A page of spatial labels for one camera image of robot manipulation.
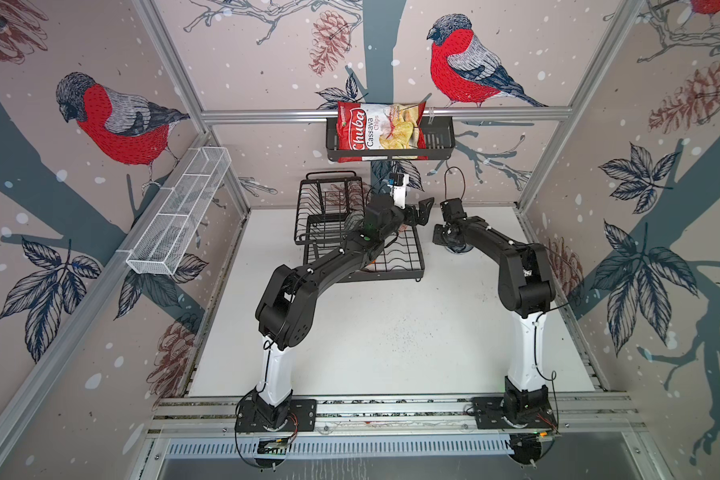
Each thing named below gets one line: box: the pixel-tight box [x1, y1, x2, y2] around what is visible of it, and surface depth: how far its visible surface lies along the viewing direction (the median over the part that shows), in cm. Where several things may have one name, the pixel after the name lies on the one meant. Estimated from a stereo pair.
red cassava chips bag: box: [336, 101, 428, 163], surface depth 90 cm
